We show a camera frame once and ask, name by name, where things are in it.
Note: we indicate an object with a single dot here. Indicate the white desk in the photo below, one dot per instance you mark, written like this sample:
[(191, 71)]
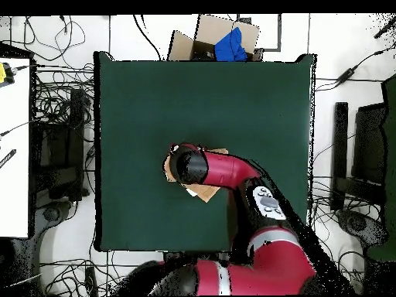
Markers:
[(14, 185)]

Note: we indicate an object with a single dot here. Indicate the black equipment stand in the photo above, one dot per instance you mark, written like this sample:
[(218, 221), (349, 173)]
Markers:
[(75, 123)]

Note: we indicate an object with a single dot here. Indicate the green draped cloth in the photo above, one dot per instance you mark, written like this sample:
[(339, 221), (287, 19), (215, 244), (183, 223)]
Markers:
[(390, 154)]

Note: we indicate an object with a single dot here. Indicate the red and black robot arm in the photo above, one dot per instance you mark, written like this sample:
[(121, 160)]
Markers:
[(229, 170)]

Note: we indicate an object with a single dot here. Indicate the black long beam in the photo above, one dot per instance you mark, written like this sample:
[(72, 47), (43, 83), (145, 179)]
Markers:
[(339, 139)]

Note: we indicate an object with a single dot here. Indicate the dark green table cloth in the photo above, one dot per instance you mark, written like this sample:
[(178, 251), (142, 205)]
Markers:
[(185, 102)]

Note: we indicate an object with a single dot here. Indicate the black rod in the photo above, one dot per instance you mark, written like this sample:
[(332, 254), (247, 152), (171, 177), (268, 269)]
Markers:
[(385, 29)]

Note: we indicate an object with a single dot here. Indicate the black power strip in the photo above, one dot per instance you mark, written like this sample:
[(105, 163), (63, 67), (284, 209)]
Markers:
[(90, 281)]

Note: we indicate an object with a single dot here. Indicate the blue cloth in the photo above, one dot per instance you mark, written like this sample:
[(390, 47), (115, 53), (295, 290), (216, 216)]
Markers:
[(230, 46)]

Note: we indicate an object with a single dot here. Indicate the tan terry towel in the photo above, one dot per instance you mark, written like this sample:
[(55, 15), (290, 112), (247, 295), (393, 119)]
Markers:
[(204, 191)]

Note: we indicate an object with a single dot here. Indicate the black flat bar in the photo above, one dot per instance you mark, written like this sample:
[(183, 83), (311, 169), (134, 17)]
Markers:
[(7, 158)]

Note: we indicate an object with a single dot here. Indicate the black round pedestal foot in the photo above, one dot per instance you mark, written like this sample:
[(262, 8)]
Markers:
[(51, 214), (355, 224)]

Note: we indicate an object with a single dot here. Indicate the brown cardboard box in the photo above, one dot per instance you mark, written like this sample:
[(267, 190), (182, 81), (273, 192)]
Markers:
[(213, 29)]

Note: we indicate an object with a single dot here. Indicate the yellow and black tool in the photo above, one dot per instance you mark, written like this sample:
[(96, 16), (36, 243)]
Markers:
[(2, 72)]

